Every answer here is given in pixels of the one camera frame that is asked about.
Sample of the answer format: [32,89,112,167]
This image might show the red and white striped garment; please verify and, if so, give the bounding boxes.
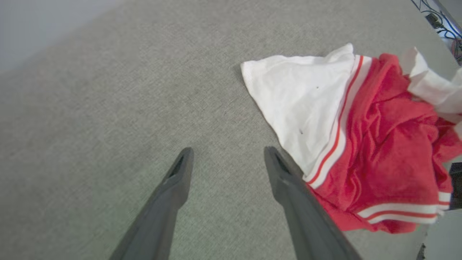
[241,43,462,234]

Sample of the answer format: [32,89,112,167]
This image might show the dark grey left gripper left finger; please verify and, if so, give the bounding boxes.
[109,147,195,260]

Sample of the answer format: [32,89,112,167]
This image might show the red cable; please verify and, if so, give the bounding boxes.
[450,38,462,65]

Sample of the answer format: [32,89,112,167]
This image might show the black box-shaped object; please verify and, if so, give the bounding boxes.
[449,162,462,210]

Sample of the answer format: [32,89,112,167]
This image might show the grey fabric work surface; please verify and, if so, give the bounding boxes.
[0,0,462,260]

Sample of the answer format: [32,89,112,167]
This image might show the black cable bundle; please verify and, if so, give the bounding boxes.
[411,0,462,40]

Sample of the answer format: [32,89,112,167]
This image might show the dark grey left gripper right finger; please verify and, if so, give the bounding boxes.
[263,146,362,260]

